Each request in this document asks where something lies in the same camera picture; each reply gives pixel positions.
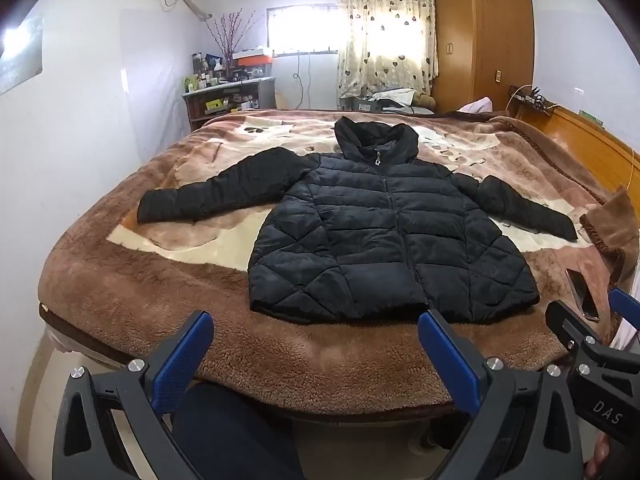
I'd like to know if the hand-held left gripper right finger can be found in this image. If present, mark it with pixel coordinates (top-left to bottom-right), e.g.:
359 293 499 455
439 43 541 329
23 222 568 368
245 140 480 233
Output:
417 309 586 480

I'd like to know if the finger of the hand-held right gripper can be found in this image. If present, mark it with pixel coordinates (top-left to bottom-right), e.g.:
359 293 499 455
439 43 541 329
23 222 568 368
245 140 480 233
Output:
545 300 608 361
607 287 640 333

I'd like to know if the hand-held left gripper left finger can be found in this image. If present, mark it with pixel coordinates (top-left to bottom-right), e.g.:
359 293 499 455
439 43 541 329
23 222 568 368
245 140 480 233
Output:
52 310 216 480

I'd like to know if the black puffer jacket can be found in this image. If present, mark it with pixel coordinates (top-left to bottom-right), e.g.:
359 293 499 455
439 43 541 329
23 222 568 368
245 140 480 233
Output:
136 116 580 325

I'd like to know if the person's right hand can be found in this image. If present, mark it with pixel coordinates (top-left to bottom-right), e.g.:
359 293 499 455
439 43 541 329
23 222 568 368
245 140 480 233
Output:
585 432 615 480

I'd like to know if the white sheet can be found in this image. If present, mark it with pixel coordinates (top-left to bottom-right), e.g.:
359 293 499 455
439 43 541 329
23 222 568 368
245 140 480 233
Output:
607 237 640 352

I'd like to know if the black smartphone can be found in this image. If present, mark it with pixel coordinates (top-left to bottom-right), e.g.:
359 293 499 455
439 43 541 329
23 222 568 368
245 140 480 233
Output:
565 268 601 322

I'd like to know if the brown printed plush blanket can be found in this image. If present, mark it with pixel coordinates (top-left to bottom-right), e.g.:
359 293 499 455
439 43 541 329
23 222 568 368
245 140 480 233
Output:
37 109 640 416

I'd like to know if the brown plush cloth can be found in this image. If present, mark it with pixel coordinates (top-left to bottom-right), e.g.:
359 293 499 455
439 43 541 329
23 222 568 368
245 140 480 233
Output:
580 185 640 311

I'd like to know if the person's leg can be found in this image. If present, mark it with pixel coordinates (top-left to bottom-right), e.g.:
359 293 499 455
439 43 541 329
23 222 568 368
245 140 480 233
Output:
171 382 306 480

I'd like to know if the power strip with plugs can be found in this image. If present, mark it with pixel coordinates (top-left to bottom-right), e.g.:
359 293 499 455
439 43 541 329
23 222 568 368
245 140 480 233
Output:
507 85 552 109

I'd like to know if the pink pillow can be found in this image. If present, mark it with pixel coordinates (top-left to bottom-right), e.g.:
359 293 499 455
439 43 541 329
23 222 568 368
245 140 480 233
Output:
459 97 497 114

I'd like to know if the cluttered shelf unit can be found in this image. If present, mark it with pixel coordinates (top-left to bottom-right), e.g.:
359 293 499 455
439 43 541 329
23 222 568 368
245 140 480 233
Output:
181 76 277 132

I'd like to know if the white folded cloth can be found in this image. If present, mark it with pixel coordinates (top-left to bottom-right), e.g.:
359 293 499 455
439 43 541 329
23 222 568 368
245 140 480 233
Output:
372 88 417 107

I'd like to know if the wooden wardrobe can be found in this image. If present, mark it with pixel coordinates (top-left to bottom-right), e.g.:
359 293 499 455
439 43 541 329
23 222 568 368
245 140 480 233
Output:
431 0 536 113

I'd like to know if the heart patterned curtain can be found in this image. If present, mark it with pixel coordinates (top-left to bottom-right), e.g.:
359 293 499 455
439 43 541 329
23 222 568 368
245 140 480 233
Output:
336 0 440 111

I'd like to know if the orange box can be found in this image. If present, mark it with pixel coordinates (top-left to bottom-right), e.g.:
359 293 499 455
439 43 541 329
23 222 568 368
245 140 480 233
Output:
232 50 275 68

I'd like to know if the window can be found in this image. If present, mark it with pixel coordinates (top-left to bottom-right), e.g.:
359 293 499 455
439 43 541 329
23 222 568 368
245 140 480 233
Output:
266 4 346 56

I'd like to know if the hanging black cable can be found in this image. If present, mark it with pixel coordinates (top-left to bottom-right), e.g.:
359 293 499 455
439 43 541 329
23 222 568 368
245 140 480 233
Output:
292 52 312 109

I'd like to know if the wall poster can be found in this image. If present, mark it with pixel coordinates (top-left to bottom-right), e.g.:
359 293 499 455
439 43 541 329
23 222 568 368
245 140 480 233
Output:
0 15 46 96

